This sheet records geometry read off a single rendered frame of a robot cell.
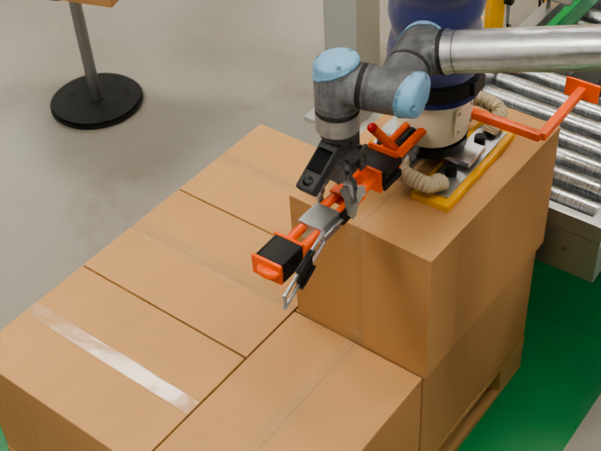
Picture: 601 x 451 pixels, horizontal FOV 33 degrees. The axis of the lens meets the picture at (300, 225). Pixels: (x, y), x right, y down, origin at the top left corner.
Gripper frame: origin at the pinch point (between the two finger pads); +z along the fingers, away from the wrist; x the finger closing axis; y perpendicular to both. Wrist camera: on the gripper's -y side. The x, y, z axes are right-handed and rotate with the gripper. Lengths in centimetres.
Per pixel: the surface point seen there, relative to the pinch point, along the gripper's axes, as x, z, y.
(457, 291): -19.1, 32.5, 21.9
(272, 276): -1.9, -0.6, -23.7
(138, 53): 214, 107, 137
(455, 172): -9.7, 8.8, 34.5
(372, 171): -1.4, -2.7, 12.3
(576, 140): -7, 53, 117
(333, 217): -2.5, -1.7, -3.9
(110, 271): 73, 53, -8
